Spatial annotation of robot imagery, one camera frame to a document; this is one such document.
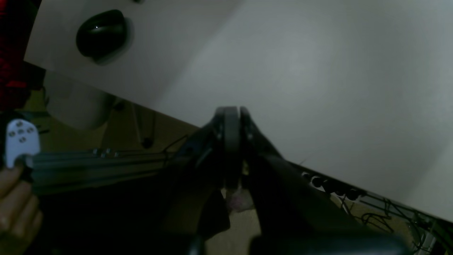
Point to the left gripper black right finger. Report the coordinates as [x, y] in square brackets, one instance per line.
[296, 219]

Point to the black power strip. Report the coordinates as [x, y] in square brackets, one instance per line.
[334, 187]

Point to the aluminium frame rail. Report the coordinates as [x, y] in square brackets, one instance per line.
[58, 172]

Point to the person hand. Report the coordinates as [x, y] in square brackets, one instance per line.
[20, 216]

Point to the white remote control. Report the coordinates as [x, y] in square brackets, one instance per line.
[21, 142]

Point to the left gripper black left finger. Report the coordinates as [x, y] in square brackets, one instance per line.
[193, 207]

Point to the black computer mouse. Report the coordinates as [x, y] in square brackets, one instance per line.
[105, 37]

